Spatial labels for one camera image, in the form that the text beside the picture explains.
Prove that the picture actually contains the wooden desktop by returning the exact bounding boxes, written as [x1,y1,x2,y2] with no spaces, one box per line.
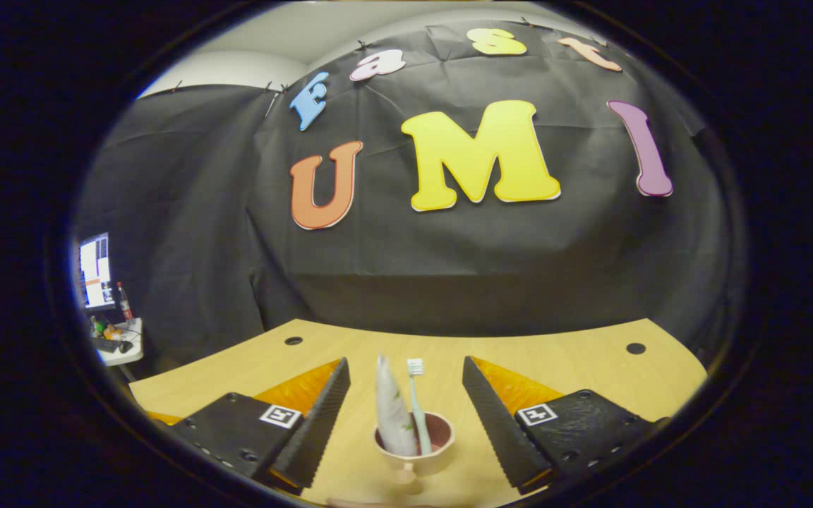
[129,317,709,508]

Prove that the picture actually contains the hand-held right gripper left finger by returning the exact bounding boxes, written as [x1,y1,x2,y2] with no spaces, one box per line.
[167,357,352,492]

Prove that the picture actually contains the white toothpaste tube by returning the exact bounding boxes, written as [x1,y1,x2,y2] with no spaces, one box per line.
[375,355,420,456]

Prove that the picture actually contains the black backdrop cloth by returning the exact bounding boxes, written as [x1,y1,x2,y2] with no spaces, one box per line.
[75,18,739,375]

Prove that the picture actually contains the pale green toothbrush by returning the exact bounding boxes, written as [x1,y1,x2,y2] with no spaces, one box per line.
[406,358,433,456]

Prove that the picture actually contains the beige cup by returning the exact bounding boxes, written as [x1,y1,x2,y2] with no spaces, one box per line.
[373,411,457,495]

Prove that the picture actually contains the computer monitor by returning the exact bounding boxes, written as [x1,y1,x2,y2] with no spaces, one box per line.
[78,233,116,311]

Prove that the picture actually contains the white side table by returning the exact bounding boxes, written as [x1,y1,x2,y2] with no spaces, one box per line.
[92,317,145,366]

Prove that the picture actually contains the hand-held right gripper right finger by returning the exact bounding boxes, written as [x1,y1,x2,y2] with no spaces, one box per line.
[462,356,668,495]

